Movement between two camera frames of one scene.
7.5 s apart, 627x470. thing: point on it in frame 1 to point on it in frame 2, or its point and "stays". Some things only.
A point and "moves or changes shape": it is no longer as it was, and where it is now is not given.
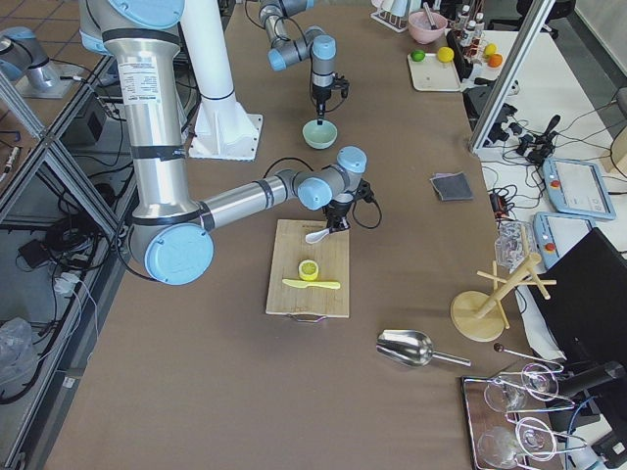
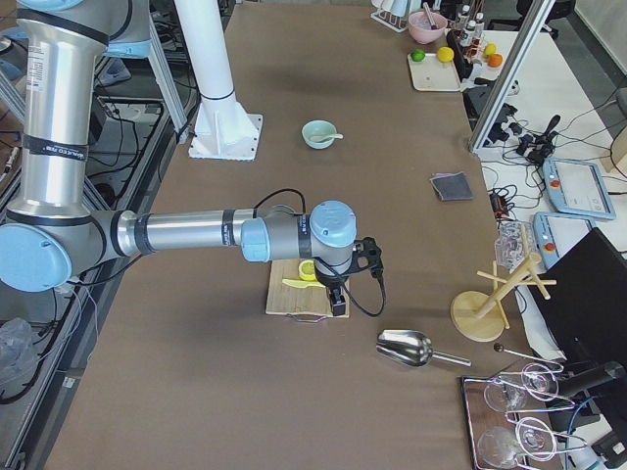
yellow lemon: (446, 54) stays
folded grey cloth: (452, 186) stays
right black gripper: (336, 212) to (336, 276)
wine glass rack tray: (510, 426) stays
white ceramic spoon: (314, 236) moves or changes shape
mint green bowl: (319, 136) stays
